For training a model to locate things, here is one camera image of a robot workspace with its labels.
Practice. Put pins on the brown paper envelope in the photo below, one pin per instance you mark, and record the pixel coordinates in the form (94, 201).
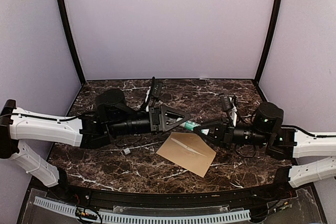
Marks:
(178, 155)

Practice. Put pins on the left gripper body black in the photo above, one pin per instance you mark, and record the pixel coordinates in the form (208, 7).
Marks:
(155, 119)

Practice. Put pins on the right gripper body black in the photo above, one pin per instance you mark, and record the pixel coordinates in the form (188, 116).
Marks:
(228, 132)

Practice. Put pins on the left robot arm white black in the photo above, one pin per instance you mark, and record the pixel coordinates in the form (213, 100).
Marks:
(90, 130)

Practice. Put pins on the cream decorated letter paper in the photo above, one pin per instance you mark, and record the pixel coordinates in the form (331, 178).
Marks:
(186, 147)

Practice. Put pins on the white slotted cable duct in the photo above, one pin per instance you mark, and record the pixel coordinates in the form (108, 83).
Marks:
(121, 214)

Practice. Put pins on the small grey glue cap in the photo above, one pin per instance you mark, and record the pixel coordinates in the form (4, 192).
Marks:
(127, 151)

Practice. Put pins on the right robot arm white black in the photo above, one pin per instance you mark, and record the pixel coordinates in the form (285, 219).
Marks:
(281, 142)

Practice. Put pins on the green white glue stick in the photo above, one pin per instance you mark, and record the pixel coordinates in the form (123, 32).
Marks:
(190, 125)

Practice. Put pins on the black front table rail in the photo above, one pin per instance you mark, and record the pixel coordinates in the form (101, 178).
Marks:
(248, 197)

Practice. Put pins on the black frame post left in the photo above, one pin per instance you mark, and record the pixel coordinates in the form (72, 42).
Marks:
(70, 41)

